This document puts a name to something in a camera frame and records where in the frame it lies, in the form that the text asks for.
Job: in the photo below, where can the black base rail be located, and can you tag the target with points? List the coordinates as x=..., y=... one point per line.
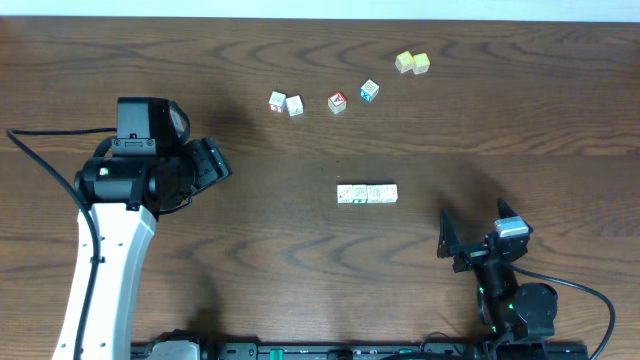
x=183, y=349

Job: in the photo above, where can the white block blue side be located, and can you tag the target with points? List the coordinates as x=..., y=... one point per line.
x=294, y=105

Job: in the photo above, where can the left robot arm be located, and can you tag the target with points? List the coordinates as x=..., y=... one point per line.
x=150, y=168

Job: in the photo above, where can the yellow block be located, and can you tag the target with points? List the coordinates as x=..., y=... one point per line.
x=404, y=62
x=360, y=193
x=421, y=63

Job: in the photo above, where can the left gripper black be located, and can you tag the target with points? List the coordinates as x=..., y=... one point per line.
x=211, y=161

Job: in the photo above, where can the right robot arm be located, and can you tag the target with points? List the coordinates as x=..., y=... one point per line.
x=521, y=315

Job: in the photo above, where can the white block with figure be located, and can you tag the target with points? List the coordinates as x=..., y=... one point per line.
x=375, y=193

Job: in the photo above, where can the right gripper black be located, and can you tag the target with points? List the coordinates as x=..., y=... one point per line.
x=450, y=246

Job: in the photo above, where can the green sided white block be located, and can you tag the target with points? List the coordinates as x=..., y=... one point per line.
x=390, y=193

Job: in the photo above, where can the red letter A block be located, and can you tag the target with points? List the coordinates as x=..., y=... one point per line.
x=337, y=102

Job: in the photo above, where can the white block red number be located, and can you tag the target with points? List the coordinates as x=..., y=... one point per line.
x=277, y=102

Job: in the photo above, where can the blue sided picture block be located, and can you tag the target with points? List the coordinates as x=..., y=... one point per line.
x=369, y=90

